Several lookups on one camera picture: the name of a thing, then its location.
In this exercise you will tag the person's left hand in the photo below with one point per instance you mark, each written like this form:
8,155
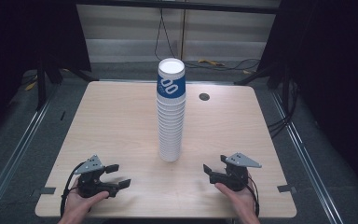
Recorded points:
80,203

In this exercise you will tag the blue band paper cup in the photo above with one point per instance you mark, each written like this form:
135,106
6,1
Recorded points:
171,84

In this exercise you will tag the metal floor rail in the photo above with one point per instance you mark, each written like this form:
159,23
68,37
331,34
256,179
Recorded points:
307,155
12,161

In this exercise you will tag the small yellow floor scrap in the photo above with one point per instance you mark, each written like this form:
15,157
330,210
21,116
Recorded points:
247,72

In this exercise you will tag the black metal stand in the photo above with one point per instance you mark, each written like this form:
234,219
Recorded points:
41,84
270,74

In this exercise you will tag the stack of white ribbed cups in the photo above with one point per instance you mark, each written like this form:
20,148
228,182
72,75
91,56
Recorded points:
169,133

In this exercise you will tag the black curtain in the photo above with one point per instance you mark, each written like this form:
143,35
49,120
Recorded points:
332,77
18,46

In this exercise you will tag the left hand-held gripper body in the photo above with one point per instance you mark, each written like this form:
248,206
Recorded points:
90,180

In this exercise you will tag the small black strip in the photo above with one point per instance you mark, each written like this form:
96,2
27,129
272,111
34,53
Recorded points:
62,115

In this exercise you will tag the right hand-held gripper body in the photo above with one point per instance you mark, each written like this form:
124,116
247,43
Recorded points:
237,174

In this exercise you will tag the person's right hand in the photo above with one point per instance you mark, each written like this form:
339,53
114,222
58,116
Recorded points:
237,200

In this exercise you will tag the long yellow floor scrap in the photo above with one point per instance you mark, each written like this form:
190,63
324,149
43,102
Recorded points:
210,62

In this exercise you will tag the dark round table grommet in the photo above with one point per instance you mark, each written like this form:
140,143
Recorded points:
204,96

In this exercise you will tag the dark overhead bar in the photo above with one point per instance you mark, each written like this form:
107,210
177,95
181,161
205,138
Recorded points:
180,5

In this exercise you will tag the grey tape strip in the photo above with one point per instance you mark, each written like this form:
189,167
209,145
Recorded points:
286,188
48,190

